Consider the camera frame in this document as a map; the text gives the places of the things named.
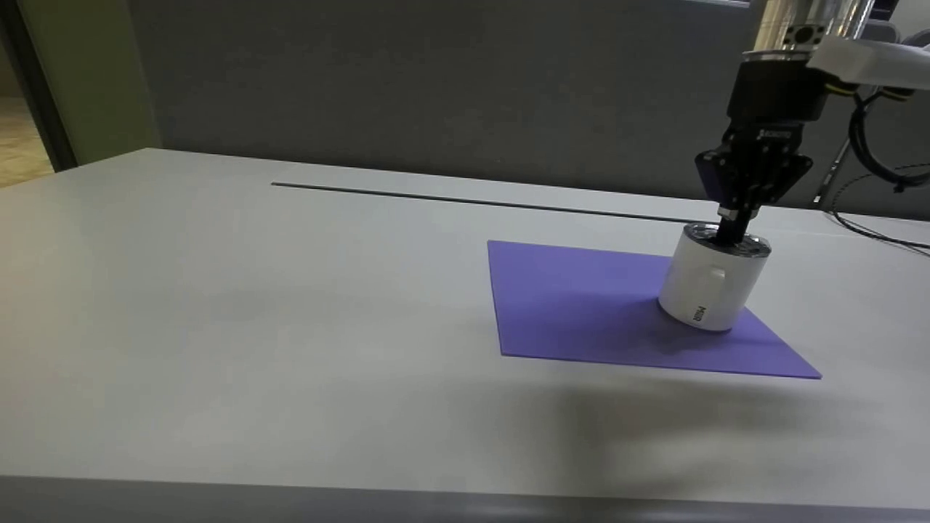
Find purple rectangular mat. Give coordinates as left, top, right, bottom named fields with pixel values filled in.
left=490, top=242, right=821, bottom=380

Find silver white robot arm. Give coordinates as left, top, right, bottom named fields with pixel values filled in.
left=696, top=0, right=930, bottom=249

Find white cylindrical cup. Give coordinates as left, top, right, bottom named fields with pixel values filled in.
left=660, top=223, right=770, bottom=335

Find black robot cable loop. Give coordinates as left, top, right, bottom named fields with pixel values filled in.
left=847, top=87, right=930, bottom=191

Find grey side partition panel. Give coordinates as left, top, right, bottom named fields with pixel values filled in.
left=827, top=91, right=930, bottom=216

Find black cable on table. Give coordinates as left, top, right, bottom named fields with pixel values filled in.
left=812, top=133, right=930, bottom=252

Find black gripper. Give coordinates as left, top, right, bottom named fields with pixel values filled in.
left=696, top=62, right=827, bottom=245

